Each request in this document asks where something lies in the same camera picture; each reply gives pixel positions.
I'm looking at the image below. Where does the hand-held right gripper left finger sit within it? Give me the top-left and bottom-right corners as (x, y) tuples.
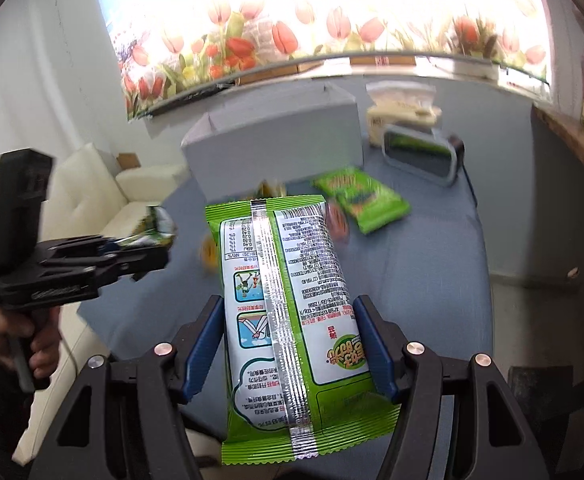
(28, 295), (225, 480)

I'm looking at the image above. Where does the black speaker cable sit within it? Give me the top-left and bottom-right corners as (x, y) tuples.
(459, 160), (478, 207)

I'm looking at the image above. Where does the small green packet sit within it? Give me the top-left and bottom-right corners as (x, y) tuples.
(117, 205), (177, 252)

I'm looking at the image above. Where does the yellow jelly cup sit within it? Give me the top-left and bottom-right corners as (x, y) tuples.
(199, 237), (221, 274)

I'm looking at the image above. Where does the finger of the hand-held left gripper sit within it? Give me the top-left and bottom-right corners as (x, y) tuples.
(37, 235), (123, 261)
(42, 245), (170, 293)

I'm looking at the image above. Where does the small yellow snack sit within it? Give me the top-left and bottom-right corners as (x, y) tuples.
(256, 177), (287, 199)

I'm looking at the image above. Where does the person's left hand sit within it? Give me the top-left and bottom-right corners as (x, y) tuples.
(0, 306), (62, 378)

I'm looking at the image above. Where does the pink jelly cup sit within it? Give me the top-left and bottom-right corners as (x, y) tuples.
(324, 200), (351, 247)

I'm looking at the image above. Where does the tissue pack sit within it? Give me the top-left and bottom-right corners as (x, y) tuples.
(365, 81), (443, 148)

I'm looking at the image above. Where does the cream sofa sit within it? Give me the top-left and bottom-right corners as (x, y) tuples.
(14, 142), (190, 463)

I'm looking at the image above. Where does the blue table cloth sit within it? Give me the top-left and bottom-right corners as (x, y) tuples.
(77, 150), (492, 461)

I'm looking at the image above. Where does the white cardboard box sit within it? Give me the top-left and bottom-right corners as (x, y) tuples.
(180, 82), (363, 202)

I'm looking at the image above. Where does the tulip print window blind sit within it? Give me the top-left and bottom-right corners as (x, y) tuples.
(90, 0), (552, 123)

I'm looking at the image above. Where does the large green snack packet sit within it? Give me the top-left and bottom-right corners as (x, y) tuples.
(205, 194), (403, 466)

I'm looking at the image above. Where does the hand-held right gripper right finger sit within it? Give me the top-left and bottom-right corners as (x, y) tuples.
(353, 295), (552, 480)

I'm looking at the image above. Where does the grey speaker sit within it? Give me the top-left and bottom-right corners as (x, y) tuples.
(381, 125), (466, 188)

